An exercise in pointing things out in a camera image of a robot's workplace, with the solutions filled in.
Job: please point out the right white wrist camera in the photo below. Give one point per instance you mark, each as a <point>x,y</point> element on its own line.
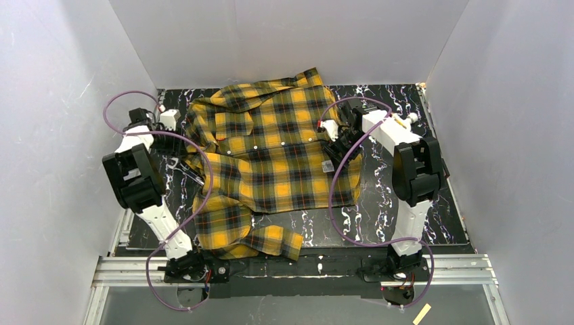
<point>330,127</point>

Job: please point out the aluminium frame rail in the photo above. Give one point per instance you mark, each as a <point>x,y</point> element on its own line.
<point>446,270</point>

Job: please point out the tan tape strip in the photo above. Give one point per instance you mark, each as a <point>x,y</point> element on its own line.
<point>421,315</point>

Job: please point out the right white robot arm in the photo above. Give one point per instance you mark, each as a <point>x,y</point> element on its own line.
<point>417,169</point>

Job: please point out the silver wrench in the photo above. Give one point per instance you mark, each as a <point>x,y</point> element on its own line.
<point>177,165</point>

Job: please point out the yellow plaid flannel shirt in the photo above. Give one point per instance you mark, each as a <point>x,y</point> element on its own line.
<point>258,147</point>

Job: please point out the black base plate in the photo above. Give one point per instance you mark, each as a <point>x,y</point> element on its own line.
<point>318,272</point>

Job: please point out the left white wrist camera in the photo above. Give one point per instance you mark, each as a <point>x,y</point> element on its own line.
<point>170,119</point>

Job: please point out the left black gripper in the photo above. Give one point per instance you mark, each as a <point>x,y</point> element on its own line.
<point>178,165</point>

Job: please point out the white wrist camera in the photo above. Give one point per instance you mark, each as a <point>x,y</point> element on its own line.
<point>330,127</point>
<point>170,119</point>

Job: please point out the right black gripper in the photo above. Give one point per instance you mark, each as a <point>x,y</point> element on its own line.
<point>336,149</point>

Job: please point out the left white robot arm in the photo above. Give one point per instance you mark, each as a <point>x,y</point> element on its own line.
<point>138,185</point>

